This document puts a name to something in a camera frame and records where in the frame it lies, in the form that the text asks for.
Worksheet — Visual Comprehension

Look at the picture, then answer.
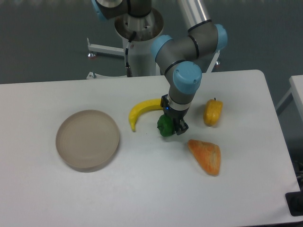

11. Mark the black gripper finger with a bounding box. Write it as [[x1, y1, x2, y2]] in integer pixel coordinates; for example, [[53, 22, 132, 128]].
[[174, 119, 188, 135]]

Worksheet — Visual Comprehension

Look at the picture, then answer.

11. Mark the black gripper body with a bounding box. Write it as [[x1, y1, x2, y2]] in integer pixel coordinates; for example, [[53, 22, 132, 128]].
[[160, 94, 191, 122]]

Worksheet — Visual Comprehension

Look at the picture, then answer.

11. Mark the green toy pepper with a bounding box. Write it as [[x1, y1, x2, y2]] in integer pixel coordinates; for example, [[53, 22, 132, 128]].
[[157, 114, 176, 137]]

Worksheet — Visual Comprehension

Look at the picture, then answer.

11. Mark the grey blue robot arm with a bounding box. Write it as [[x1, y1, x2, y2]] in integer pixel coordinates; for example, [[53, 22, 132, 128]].
[[89, 0, 228, 136]]

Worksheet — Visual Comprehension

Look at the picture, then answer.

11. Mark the yellow toy pepper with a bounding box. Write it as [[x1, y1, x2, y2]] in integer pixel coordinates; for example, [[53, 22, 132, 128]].
[[203, 97, 223, 126]]

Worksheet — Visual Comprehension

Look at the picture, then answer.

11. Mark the yellow toy banana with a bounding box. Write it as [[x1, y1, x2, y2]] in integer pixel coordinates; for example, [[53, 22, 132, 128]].
[[128, 98, 162, 132]]

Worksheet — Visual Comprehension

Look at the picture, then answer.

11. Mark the orange slice toy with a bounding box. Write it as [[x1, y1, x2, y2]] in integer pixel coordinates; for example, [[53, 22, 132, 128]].
[[187, 140, 221, 176]]

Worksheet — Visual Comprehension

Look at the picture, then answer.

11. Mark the beige round plate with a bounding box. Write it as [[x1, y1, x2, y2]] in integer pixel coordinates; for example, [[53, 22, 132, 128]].
[[55, 110, 120, 173]]

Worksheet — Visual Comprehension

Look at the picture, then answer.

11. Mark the white side table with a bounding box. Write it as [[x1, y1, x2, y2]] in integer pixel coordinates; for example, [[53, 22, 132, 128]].
[[275, 75, 303, 117]]

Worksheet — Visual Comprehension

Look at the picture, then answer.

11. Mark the black box at table edge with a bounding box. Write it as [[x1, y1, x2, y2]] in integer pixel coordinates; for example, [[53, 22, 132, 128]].
[[285, 191, 303, 217]]

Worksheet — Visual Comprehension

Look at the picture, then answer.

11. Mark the black cable on pedestal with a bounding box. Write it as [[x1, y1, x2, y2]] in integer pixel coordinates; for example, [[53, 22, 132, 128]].
[[124, 30, 137, 78]]

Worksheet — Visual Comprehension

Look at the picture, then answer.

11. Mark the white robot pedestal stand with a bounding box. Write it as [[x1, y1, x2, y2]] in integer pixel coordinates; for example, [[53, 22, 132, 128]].
[[88, 0, 228, 77]]

